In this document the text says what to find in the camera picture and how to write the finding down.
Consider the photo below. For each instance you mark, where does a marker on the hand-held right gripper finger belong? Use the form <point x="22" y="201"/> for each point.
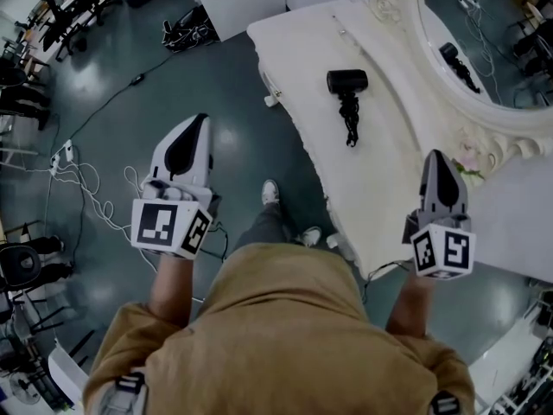
<point x="463" y="197"/>
<point x="427" y="184"/>

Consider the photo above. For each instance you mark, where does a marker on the black metal stand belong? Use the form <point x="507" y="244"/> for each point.
<point x="43" y="318"/>

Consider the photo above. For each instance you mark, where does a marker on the person's right forearm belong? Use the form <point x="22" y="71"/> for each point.
<point x="410" y="305"/>

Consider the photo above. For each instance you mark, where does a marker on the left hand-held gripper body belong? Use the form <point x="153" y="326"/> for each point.
<point x="157" y="227"/>

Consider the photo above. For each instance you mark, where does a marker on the black hair dryer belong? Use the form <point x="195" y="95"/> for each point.
<point x="345" y="80"/>

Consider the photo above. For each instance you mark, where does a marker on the white cabinet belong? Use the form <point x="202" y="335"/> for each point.
<point x="242" y="2"/>

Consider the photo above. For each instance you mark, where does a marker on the person's left forearm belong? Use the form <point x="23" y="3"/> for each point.
<point x="168" y="288"/>

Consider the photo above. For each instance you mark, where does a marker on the small white power strip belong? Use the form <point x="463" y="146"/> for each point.
<point x="68" y="149"/>
<point x="55" y="162"/>

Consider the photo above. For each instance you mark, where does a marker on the oval white-framed mirror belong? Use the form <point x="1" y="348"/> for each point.
<point x="475" y="24"/>

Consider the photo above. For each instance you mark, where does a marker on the person's tan shirt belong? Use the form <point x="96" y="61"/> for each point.
<point x="281" y="353"/>

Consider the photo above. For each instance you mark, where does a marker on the white dressing table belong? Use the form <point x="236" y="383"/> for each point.
<point x="302" y="59"/>

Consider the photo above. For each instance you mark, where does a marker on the person's grey trousers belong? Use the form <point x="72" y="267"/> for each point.
<point x="263" y="223"/>

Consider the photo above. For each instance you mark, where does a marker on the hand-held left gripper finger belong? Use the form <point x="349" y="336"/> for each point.
<point x="159" y="162"/>
<point x="205" y="167"/>

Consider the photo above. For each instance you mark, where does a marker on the small flower sprig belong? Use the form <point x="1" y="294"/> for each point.
<point x="468" y="164"/>

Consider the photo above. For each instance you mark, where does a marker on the person's left white shoe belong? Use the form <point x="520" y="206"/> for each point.
<point x="270" y="190"/>

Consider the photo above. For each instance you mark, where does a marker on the cluttered white workbench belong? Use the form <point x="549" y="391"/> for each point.
<point x="518" y="361"/>

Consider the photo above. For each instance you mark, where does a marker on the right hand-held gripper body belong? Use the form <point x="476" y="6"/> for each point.
<point x="445" y="253"/>

